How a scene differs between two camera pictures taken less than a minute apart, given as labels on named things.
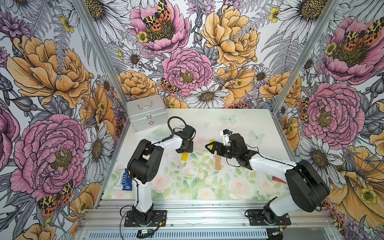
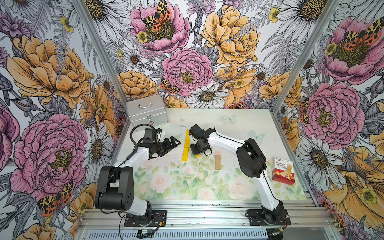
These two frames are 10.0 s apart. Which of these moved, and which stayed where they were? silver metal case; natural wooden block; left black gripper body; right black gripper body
Moved: right black gripper body; left black gripper body
Stayed: natural wooden block; silver metal case
